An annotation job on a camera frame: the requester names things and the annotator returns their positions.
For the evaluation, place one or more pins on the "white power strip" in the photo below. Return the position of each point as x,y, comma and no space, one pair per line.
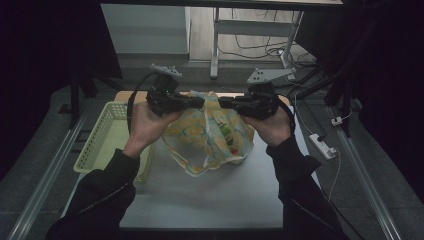
321,146

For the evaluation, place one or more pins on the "grey white cabinet panel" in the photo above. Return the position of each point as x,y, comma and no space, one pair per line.
146,30

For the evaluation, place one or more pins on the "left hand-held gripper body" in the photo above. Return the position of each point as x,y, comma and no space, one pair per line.
163,100

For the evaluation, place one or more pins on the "pale yellow plastic basket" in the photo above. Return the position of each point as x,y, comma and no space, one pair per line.
103,143

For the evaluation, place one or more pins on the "small white adapter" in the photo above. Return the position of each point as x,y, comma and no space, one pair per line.
336,121

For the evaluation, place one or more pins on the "white table mat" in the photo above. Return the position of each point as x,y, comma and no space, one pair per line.
206,200

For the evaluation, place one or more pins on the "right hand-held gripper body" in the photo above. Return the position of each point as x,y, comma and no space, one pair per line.
260,105

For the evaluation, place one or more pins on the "person's right hand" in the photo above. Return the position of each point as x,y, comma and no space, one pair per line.
273,130

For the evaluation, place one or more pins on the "orange floral cloth bag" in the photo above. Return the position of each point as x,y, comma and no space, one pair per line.
193,133

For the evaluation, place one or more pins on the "person's left hand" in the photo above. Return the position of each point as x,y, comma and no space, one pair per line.
145,128

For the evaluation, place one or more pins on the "white desk frame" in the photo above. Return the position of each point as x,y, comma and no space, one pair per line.
253,27

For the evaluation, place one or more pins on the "red orange medicine box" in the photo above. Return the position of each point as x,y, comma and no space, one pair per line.
234,151

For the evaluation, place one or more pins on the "dark curtain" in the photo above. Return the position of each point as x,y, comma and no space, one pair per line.
40,50
390,66

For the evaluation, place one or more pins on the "black metal stand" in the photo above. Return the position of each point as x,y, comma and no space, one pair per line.
74,100
346,100

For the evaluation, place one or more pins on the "aluminium floor rail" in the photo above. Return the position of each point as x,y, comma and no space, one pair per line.
46,180
363,176

